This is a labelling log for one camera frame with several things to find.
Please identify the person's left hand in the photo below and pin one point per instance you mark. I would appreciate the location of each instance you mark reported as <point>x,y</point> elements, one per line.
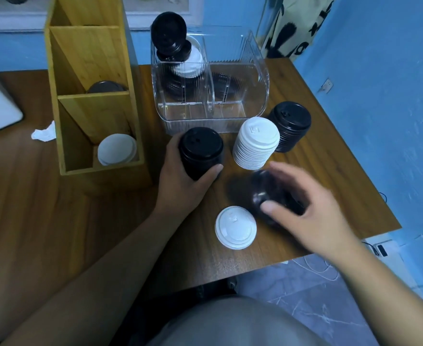
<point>179,194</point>

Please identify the person's right hand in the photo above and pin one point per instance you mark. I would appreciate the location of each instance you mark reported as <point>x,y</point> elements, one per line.
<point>327,230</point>

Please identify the large white cup lid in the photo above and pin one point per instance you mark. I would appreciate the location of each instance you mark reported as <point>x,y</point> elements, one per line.
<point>236,227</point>

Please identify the white domed cup lid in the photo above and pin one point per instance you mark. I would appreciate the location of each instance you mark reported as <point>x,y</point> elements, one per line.
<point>256,144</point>

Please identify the wooden three-compartment organizer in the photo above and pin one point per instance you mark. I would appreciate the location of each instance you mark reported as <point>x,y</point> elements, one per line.
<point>99,115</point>

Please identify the short stack of black lids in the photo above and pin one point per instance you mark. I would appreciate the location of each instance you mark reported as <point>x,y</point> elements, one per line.
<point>290,120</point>

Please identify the person's right forearm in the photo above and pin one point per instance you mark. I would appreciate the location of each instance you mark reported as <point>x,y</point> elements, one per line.
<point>391,299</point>

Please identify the person's left forearm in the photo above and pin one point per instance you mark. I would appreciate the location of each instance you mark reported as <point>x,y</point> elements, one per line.
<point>85,281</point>

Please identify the dark shoe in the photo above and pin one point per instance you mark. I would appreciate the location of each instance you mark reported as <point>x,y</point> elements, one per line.
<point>231,282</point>

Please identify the grey shirt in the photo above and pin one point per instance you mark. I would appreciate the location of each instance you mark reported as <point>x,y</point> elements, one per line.
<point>240,324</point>

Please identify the clear plastic container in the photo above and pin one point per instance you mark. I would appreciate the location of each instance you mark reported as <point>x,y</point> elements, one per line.
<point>258,86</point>

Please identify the crumpled white tissue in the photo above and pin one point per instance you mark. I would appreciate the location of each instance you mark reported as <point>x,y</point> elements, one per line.
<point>44,133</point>

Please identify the cream tote bag black print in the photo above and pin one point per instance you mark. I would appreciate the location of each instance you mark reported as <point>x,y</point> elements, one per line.
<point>294,25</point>

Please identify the white wall socket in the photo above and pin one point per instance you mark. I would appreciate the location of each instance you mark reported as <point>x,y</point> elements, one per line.
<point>327,86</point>

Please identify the white window frame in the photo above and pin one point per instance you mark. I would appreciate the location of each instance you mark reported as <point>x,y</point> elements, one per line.
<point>161,21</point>

